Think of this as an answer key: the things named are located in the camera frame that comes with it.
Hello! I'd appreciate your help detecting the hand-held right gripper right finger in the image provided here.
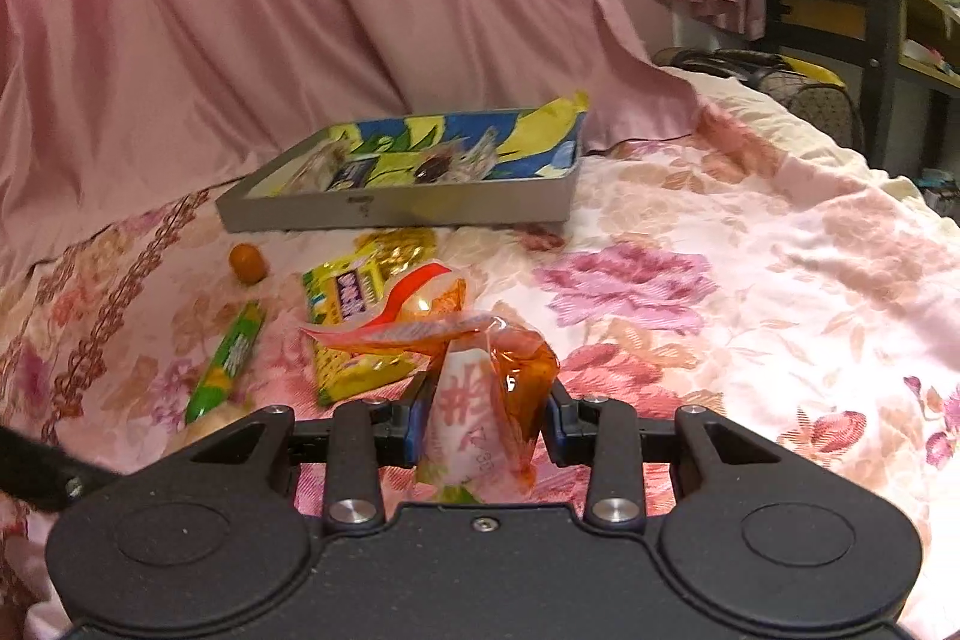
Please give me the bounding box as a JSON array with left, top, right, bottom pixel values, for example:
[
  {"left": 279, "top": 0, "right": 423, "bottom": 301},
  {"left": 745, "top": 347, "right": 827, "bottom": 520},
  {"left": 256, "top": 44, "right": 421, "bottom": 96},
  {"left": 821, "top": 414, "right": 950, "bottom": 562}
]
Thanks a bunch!
[{"left": 541, "top": 377, "right": 807, "bottom": 534}]

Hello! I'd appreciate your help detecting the small orange fruit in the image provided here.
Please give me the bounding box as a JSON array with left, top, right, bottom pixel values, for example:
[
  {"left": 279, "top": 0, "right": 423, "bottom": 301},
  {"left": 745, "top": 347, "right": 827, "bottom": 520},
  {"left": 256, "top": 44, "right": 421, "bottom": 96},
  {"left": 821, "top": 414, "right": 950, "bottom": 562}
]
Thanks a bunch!
[{"left": 229, "top": 242, "right": 269, "bottom": 286}]

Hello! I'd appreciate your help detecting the green sausage stick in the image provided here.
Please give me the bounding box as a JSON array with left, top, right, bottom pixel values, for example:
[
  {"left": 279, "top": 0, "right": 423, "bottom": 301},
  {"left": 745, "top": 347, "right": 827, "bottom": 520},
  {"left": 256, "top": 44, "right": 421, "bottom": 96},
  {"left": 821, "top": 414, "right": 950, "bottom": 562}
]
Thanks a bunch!
[{"left": 185, "top": 301, "right": 267, "bottom": 425}]

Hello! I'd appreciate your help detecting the orange white snack packet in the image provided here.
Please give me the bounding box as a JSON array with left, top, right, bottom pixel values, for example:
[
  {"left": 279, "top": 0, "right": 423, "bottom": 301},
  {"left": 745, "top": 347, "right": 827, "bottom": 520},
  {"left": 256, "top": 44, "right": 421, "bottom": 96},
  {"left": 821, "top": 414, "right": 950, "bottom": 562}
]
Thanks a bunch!
[{"left": 416, "top": 310, "right": 562, "bottom": 506}]

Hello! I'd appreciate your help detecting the black mesh bag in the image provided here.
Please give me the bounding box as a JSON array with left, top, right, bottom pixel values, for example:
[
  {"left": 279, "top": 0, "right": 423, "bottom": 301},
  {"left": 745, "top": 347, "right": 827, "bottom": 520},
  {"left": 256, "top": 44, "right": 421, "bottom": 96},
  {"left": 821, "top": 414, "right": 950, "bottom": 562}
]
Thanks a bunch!
[{"left": 787, "top": 81, "right": 863, "bottom": 150}]

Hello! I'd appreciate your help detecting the yellow green snack packet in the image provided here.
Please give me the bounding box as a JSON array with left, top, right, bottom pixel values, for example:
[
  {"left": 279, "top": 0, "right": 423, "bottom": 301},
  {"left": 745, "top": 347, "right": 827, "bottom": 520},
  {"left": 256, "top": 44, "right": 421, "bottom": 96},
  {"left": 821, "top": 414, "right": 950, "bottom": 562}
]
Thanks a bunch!
[{"left": 302, "top": 254, "right": 421, "bottom": 407}]

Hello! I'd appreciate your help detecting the gold yellow snack packet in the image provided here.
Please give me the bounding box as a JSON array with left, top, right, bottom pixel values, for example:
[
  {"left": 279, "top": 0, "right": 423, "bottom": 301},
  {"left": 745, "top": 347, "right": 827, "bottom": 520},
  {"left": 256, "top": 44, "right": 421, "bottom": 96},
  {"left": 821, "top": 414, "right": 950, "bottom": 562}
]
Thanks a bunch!
[{"left": 356, "top": 227, "right": 438, "bottom": 272}]

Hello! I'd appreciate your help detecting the long clear cracker packet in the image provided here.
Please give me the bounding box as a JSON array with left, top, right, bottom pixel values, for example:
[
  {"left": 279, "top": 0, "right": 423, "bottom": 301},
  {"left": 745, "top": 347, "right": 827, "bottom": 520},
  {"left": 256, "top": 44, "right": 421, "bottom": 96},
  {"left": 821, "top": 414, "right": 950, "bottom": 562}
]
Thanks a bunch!
[{"left": 281, "top": 147, "right": 338, "bottom": 195}]

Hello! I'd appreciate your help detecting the yellow bag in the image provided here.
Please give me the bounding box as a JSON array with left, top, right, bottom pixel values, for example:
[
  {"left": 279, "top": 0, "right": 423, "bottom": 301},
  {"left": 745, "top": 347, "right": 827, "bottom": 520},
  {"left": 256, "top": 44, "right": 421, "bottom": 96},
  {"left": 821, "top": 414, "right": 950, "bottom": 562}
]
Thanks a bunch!
[{"left": 772, "top": 53, "right": 845, "bottom": 86}]

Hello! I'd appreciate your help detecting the white tofu snack packet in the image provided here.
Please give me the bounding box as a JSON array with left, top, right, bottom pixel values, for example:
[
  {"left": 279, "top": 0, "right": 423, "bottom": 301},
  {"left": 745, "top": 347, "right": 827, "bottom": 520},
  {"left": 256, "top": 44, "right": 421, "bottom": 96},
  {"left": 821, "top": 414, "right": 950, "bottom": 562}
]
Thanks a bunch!
[{"left": 448, "top": 128, "right": 502, "bottom": 184}]

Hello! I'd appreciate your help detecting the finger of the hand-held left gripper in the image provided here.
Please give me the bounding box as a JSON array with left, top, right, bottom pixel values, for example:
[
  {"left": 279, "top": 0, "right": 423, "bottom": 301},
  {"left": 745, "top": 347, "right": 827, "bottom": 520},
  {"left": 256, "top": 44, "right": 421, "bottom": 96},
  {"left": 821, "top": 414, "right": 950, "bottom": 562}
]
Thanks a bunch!
[{"left": 0, "top": 422, "right": 125, "bottom": 513}]

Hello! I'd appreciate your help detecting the orange clear snack packet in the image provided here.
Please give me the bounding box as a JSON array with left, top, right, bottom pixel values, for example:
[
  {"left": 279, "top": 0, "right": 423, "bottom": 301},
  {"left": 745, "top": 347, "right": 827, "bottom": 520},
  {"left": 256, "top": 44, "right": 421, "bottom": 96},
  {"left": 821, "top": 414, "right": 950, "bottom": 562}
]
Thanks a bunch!
[{"left": 298, "top": 261, "right": 481, "bottom": 360}]

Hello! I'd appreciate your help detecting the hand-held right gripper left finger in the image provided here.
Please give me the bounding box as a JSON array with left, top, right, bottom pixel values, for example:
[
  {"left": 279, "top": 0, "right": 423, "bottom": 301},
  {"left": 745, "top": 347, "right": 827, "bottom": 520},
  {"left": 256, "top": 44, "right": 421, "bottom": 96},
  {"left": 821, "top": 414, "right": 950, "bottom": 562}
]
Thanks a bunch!
[{"left": 161, "top": 374, "right": 440, "bottom": 534}]

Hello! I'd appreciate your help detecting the grey tray box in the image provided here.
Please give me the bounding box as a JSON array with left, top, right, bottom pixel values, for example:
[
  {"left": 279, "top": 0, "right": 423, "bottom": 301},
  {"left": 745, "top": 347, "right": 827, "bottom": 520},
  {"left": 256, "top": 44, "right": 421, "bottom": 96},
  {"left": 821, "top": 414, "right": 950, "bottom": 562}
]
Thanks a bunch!
[{"left": 216, "top": 91, "right": 588, "bottom": 234}]

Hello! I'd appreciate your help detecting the black framed wooden desk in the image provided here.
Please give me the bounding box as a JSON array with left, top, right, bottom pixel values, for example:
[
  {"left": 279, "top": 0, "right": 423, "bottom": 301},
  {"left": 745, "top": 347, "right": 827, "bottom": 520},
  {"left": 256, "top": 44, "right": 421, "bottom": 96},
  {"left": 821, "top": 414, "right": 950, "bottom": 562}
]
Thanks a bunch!
[{"left": 765, "top": 0, "right": 960, "bottom": 161}]

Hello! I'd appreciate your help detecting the floral pink blanket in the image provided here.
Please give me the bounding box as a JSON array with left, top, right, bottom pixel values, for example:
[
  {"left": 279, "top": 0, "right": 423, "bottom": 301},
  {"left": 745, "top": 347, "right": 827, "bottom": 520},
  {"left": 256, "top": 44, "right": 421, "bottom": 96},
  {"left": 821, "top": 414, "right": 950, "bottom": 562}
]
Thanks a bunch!
[{"left": 0, "top": 70, "right": 960, "bottom": 640}]

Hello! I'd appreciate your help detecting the blue stick packet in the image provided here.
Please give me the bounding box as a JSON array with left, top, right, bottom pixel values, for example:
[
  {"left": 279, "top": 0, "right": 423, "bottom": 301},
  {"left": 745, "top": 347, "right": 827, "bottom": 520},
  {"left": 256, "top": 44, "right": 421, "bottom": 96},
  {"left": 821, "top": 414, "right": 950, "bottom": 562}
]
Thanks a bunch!
[{"left": 330, "top": 156, "right": 380, "bottom": 191}]

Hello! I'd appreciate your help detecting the pink satin curtain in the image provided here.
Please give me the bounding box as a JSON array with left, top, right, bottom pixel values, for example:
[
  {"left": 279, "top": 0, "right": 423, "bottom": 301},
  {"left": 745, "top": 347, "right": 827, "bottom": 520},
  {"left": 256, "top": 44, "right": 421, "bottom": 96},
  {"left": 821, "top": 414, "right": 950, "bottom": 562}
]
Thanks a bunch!
[{"left": 0, "top": 0, "right": 702, "bottom": 281}]

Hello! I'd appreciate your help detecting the painted paper tray liner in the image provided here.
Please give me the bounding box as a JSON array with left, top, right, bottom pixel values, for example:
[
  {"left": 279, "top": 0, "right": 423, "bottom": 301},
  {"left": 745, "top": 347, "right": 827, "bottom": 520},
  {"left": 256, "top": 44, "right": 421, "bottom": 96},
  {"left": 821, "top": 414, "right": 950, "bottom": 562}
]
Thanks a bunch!
[{"left": 270, "top": 91, "right": 588, "bottom": 195}]

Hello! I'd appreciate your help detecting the black strap bag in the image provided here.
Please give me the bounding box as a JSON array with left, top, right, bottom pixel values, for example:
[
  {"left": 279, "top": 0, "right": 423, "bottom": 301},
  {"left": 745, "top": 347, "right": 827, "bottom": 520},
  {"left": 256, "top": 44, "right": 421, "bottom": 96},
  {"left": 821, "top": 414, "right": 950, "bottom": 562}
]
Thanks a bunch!
[{"left": 652, "top": 47, "right": 788, "bottom": 86}]

